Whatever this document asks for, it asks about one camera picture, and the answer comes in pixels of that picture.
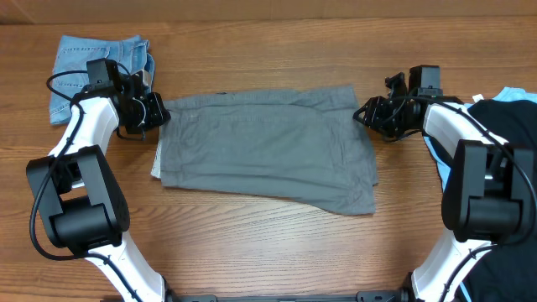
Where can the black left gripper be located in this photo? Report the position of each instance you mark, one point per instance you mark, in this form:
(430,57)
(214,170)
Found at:
(159,113)

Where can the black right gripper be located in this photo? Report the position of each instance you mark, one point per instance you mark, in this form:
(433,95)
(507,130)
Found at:
(376,121)

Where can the grey cotton shorts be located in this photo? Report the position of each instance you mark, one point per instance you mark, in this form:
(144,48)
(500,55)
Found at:
(300,145)

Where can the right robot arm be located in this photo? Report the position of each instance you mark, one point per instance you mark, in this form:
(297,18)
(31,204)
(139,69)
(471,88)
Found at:
(489,200)

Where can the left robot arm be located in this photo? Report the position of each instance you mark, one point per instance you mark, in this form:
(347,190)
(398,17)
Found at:
(79,209)

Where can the folded blue denim shorts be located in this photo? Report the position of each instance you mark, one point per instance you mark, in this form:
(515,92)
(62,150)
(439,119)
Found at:
(70,65)

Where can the black t-shirt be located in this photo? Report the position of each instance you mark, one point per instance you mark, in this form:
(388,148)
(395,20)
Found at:
(488,202)

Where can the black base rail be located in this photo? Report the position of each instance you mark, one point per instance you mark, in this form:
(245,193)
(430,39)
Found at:
(285,298)

